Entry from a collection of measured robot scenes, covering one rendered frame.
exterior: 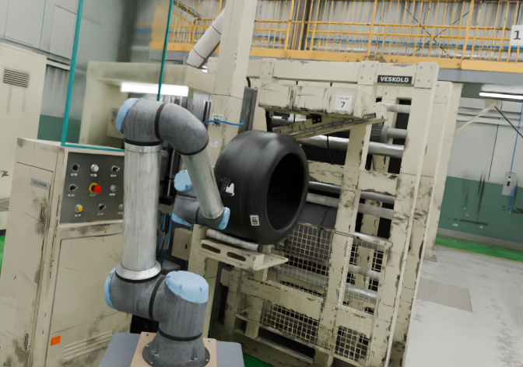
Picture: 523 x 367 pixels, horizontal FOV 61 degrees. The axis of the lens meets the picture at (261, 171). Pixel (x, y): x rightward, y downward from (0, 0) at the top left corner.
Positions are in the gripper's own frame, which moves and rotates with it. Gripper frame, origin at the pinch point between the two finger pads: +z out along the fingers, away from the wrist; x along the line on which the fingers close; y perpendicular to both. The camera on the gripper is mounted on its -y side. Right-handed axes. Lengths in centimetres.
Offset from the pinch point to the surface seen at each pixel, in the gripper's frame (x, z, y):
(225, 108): 29, 18, 45
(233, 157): 5.5, 3.0, 18.1
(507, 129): -48, 949, 267
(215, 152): 30.9, 20.8, 20.9
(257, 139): -0.4, 11.0, 29.6
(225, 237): 10.8, 18.4, -22.7
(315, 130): -9, 57, 46
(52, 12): 1018, 473, 355
